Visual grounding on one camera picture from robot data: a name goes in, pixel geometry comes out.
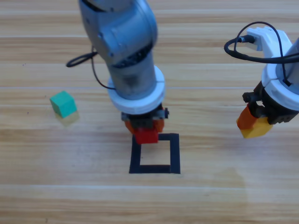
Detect red wooden block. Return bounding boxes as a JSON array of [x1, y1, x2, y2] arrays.
[[134, 127, 159, 145]]

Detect yellow wooden block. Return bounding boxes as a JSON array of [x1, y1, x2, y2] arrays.
[[239, 115, 273, 140]]

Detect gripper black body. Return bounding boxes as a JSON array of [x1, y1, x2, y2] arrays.
[[121, 105, 169, 129], [242, 81, 299, 126]]

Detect green wooden block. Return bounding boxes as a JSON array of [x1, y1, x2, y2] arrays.
[[49, 91, 77, 118]]

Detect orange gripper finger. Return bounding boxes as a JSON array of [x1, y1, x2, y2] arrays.
[[153, 119, 164, 133], [124, 120, 136, 135], [236, 104, 257, 131]]

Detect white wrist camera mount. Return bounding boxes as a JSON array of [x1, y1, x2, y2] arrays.
[[246, 27, 299, 112], [107, 65, 166, 115]]

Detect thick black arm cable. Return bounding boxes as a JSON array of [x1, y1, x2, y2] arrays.
[[223, 35, 299, 64], [66, 51, 99, 68]]

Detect black tape square outline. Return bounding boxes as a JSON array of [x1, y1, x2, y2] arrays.
[[128, 133, 181, 175]]

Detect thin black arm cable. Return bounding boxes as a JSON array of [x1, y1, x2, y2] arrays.
[[90, 46, 117, 90], [234, 21, 292, 86]]

